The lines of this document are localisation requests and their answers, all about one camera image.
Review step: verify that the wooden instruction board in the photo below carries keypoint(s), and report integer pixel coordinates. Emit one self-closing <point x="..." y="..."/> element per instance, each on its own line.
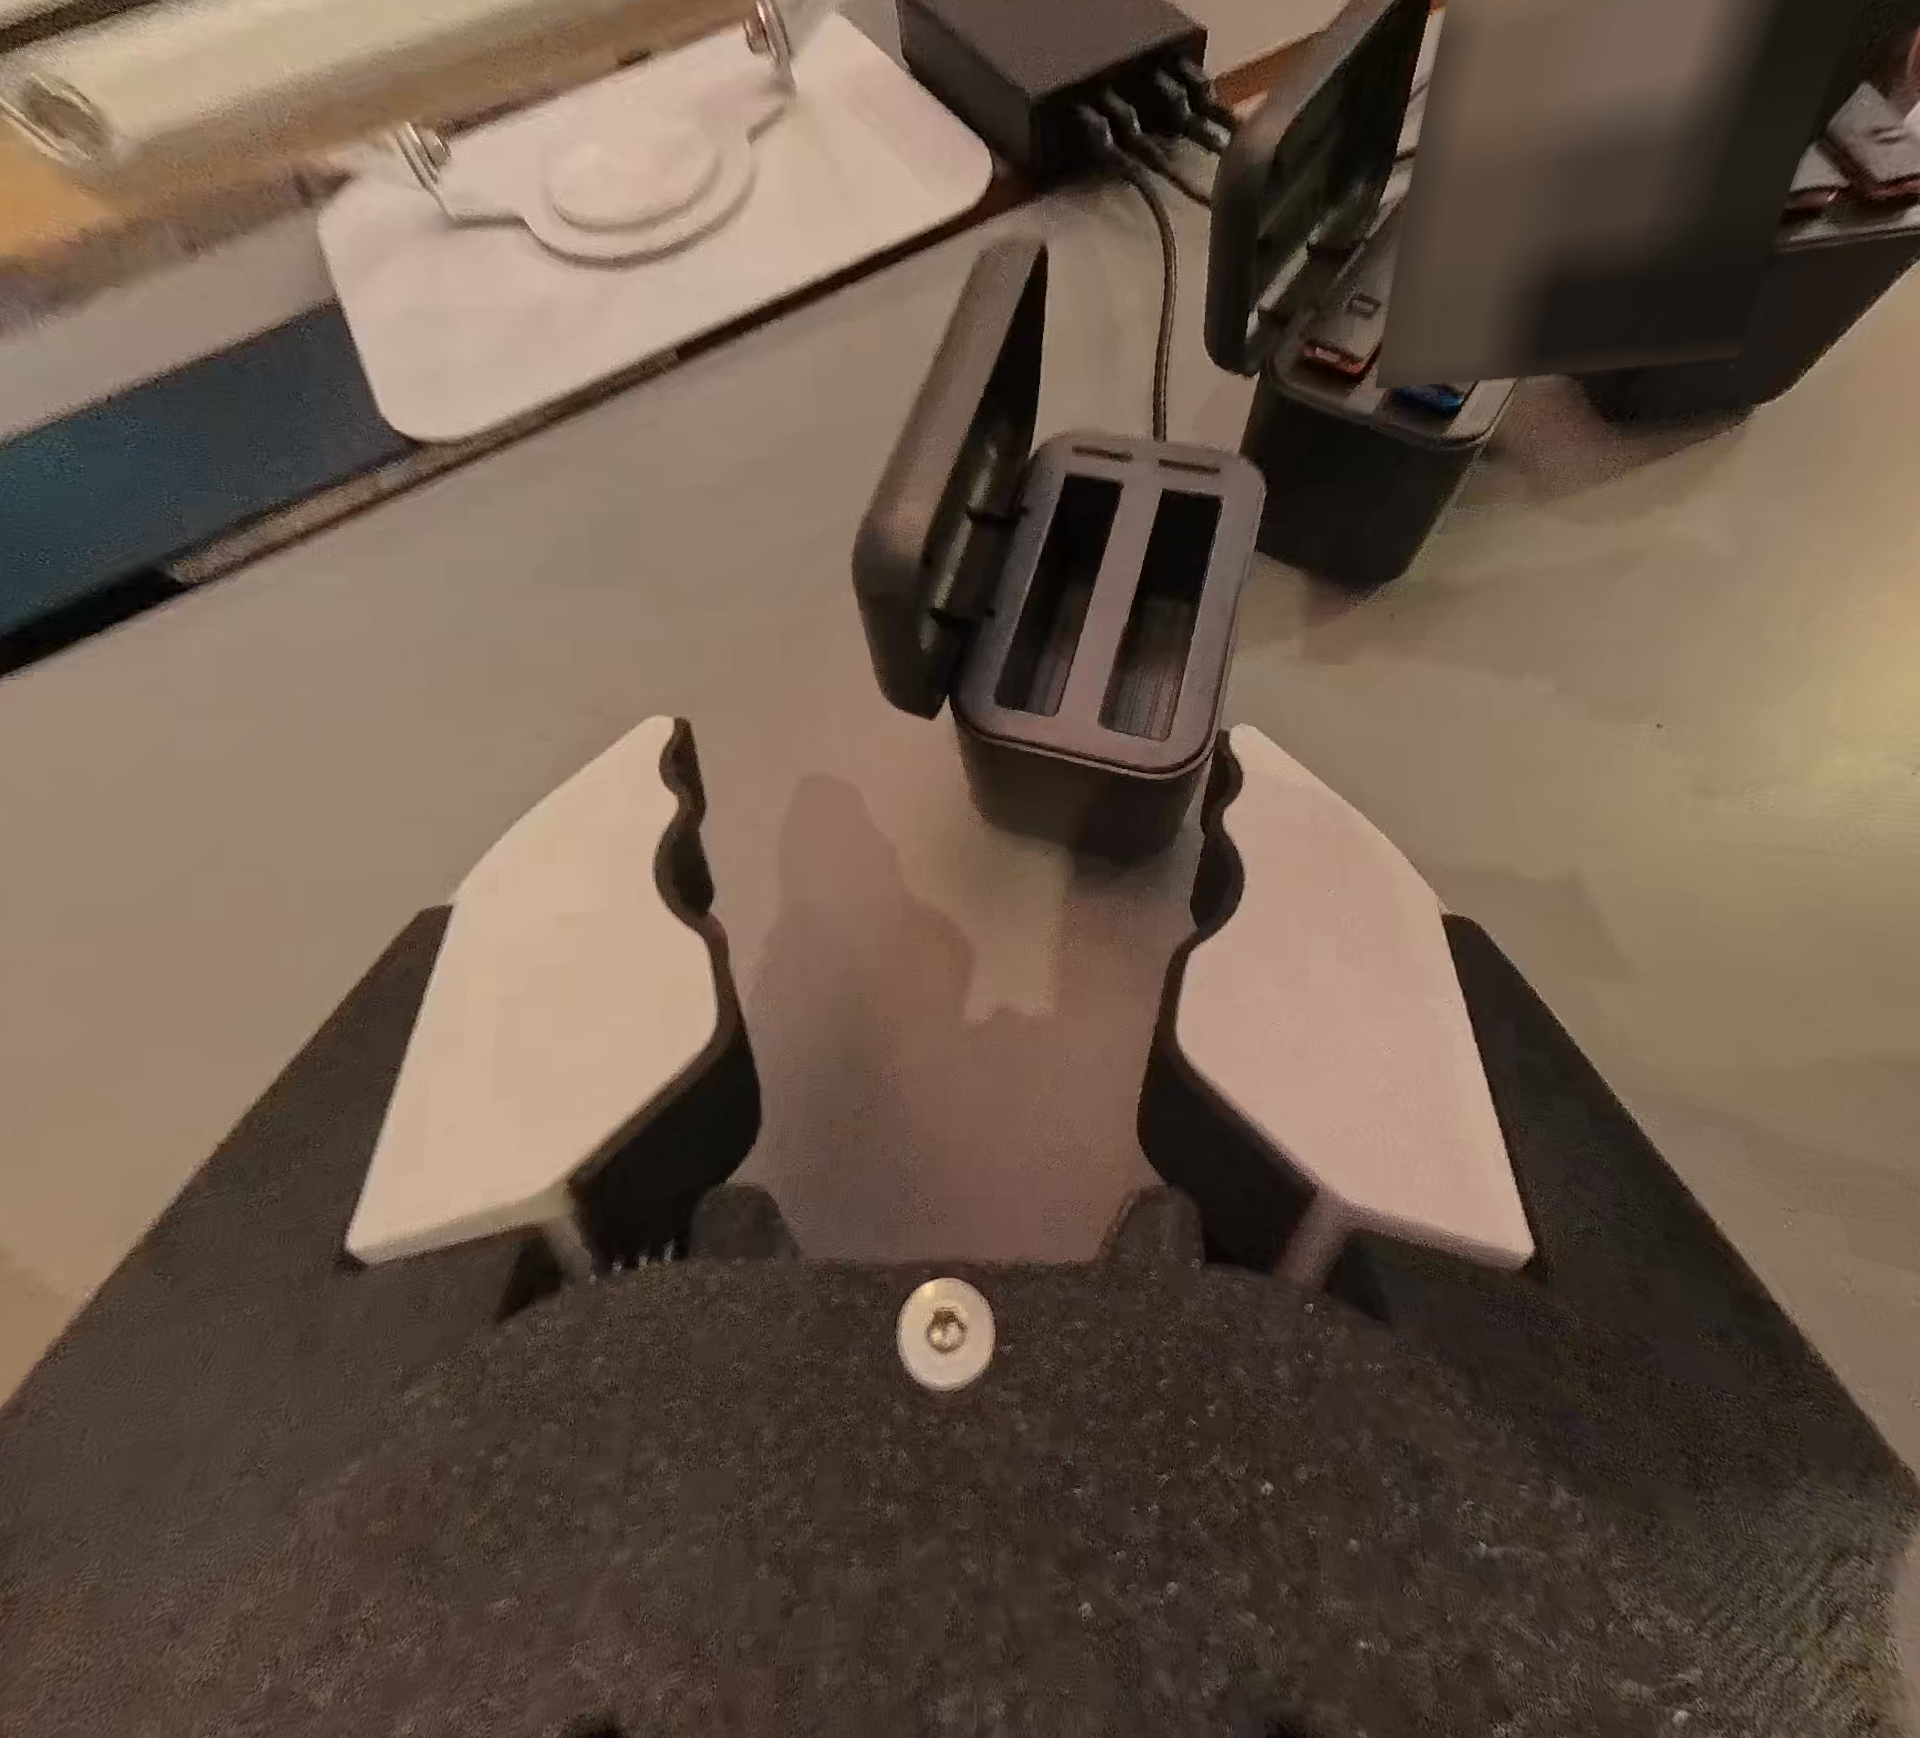
<point x="92" y="209"/>

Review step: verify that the black battery charger case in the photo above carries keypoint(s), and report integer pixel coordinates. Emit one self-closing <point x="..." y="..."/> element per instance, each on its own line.
<point x="1876" y="268"/>
<point x="1336" y="492"/>
<point x="932" y="509"/>

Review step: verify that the dark flat mat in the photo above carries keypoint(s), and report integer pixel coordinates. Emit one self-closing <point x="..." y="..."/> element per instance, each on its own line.
<point x="151" y="462"/>

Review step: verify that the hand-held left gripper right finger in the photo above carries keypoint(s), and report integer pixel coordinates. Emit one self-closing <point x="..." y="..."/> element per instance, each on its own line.
<point x="1352" y="1020"/>

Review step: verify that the black battery blue stripe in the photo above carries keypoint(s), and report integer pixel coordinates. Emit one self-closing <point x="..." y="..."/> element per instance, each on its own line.
<point x="1437" y="394"/>

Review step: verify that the white clip bar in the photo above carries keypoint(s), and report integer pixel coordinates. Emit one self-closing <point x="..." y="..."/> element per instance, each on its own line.
<point x="511" y="14"/>

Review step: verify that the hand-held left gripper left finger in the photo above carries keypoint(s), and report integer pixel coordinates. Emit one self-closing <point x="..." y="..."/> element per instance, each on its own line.
<point x="556" y="1020"/>

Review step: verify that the black charging hub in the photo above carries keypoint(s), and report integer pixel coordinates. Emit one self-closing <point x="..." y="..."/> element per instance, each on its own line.
<point x="1037" y="29"/>

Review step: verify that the black battery orange stripe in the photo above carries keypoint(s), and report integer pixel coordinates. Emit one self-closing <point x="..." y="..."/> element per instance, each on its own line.
<point x="1336" y="358"/>

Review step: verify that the white base mat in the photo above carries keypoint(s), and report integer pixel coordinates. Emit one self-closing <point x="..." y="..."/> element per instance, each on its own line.
<point x="871" y="195"/>

